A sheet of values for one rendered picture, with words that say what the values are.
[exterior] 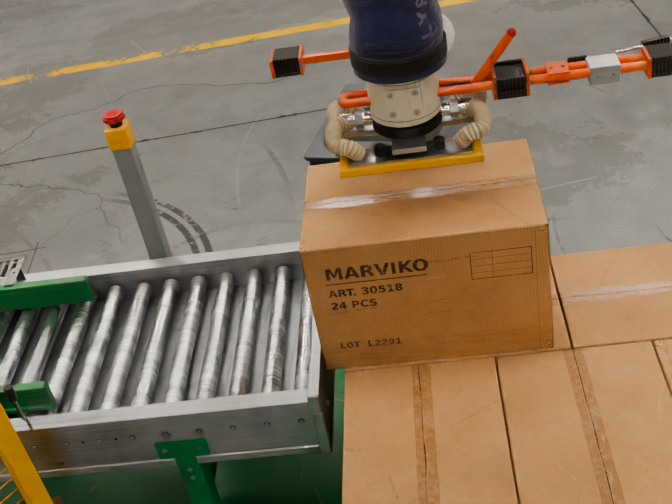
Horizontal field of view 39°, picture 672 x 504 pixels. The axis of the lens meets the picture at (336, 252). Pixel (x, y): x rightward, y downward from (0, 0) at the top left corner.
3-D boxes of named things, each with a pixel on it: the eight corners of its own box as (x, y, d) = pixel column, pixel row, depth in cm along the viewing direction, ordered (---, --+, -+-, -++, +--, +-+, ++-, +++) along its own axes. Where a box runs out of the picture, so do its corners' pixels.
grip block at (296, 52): (272, 79, 248) (268, 62, 245) (275, 65, 255) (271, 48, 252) (304, 75, 247) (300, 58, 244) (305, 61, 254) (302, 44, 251)
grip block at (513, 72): (494, 102, 220) (492, 79, 217) (490, 83, 228) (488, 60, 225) (530, 97, 219) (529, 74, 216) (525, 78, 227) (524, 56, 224)
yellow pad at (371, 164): (340, 179, 223) (336, 161, 220) (341, 157, 231) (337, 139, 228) (484, 162, 219) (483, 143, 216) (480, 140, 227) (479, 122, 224)
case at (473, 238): (326, 370, 253) (298, 251, 229) (331, 277, 285) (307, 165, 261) (553, 348, 246) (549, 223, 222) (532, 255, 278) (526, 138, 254)
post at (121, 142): (187, 370, 344) (103, 131, 286) (189, 357, 350) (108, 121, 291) (205, 368, 344) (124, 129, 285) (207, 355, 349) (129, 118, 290)
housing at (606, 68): (590, 86, 219) (590, 68, 216) (584, 73, 224) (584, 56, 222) (621, 82, 218) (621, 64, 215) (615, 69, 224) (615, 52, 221)
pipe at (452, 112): (337, 162, 223) (334, 141, 219) (340, 111, 243) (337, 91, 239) (483, 144, 219) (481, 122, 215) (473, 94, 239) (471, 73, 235)
